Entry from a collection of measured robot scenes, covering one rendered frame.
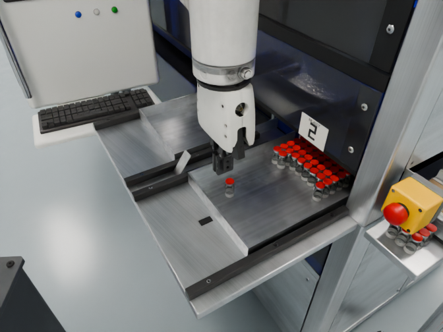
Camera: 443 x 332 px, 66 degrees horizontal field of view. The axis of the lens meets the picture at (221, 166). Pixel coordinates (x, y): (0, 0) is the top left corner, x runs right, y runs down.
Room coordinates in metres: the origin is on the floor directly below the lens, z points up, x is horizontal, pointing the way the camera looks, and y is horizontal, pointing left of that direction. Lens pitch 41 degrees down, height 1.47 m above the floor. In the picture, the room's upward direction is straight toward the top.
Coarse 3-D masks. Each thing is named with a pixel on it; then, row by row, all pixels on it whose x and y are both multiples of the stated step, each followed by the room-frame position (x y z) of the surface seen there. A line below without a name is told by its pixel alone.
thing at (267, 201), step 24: (264, 144) 0.73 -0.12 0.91; (240, 168) 0.67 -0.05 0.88; (264, 168) 0.67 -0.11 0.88; (288, 168) 0.67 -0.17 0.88; (216, 192) 0.58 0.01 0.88; (240, 192) 0.58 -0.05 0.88; (264, 192) 0.58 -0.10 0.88; (288, 192) 0.58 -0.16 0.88; (312, 192) 0.58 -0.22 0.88; (336, 192) 0.58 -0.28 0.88; (216, 216) 0.50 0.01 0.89; (240, 216) 0.50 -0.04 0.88; (264, 216) 0.50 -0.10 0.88; (288, 216) 0.50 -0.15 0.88; (312, 216) 0.48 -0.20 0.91; (240, 240) 0.42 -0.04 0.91; (264, 240) 0.41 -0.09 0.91
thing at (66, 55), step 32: (0, 0) 1.10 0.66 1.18; (32, 0) 1.13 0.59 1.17; (64, 0) 1.17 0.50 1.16; (96, 0) 1.21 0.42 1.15; (128, 0) 1.26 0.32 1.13; (32, 32) 1.12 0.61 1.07; (64, 32) 1.16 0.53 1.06; (96, 32) 1.20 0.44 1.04; (128, 32) 1.25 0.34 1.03; (32, 64) 1.11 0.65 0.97; (64, 64) 1.15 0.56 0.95; (96, 64) 1.19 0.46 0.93; (128, 64) 1.24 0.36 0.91; (64, 96) 1.13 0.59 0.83
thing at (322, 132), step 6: (306, 120) 0.66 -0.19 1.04; (312, 120) 0.64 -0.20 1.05; (300, 126) 0.67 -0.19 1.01; (306, 126) 0.66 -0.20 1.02; (312, 126) 0.64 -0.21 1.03; (318, 126) 0.63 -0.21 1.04; (300, 132) 0.67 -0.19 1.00; (306, 132) 0.65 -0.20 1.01; (318, 132) 0.62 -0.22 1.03; (324, 132) 0.61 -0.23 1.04; (306, 138) 0.65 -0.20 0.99; (318, 138) 0.62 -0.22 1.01; (324, 138) 0.60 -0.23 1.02; (318, 144) 0.62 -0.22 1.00; (324, 144) 0.60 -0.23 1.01
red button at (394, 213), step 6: (390, 204) 0.42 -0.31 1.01; (396, 204) 0.42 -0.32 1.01; (384, 210) 0.42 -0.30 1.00; (390, 210) 0.41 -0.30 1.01; (396, 210) 0.41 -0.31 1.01; (402, 210) 0.40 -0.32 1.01; (384, 216) 0.41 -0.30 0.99; (390, 216) 0.41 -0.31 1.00; (396, 216) 0.40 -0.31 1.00; (402, 216) 0.40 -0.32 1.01; (390, 222) 0.40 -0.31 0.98; (396, 222) 0.39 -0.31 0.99; (402, 222) 0.39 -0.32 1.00
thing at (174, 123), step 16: (192, 96) 1.00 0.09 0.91; (144, 112) 0.91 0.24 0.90; (160, 112) 0.94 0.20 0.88; (176, 112) 0.94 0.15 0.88; (192, 112) 0.94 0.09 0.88; (256, 112) 0.94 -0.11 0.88; (160, 128) 0.85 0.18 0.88; (176, 128) 0.85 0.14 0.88; (192, 128) 0.85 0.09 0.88; (256, 128) 0.82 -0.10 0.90; (272, 128) 0.85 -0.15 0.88; (160, 144) 0.77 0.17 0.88; (176, 144) 0.77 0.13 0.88; (192, 144) 0.77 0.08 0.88; (208, 144) 0.74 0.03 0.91
